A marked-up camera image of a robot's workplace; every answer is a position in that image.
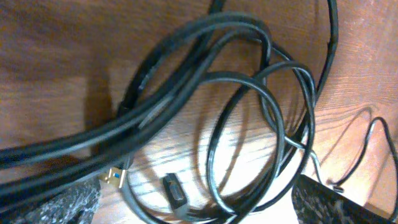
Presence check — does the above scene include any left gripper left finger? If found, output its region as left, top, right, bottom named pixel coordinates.
left=1, top=178, right=101, bottom=224

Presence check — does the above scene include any thick black USB cable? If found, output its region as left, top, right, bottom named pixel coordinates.
left=0, top=12, right=317, bottom=224

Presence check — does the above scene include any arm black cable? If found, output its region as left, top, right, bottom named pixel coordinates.
left=208, top=0, right=340, bottom=100
left=329, top=116, right=398, bottom=224

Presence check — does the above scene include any thin black USB cable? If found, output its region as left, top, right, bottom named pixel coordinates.
left=161, top=29, right=324, bottom=224

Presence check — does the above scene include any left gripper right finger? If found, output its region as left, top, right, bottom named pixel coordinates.
left=292, top=175, right=395, bottom=224

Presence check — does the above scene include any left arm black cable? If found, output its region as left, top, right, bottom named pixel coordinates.
left=329, top=116, right=398, bottom=224

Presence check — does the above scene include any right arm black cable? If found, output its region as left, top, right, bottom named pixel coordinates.
left=208, top=0, right=340, bottom=100

